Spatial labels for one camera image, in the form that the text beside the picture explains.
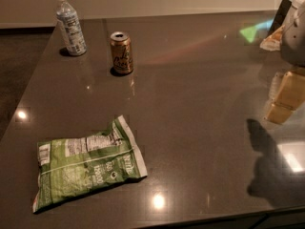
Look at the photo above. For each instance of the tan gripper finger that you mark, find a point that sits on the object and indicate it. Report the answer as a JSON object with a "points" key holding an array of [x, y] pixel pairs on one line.
{"points": [[286, 95]]}

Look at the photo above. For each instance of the orange soda can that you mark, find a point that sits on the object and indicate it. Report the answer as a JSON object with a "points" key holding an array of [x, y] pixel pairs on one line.
{"points": [[121, 46]]}

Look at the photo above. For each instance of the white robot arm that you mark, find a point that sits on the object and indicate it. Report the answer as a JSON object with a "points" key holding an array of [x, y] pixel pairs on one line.
{"points": [[289, 39]]}

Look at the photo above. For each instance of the black box in background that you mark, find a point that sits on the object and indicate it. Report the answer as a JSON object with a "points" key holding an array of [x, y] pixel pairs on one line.
{"points": [[280, 15]]}

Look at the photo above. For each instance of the clear plastic water bottle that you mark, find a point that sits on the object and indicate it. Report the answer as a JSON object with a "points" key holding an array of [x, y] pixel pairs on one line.
{"points": [[70, 28]]}

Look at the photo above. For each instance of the green chip bag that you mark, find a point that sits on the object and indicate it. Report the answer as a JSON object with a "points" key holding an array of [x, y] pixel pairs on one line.
{"points": [[75, 167]]}

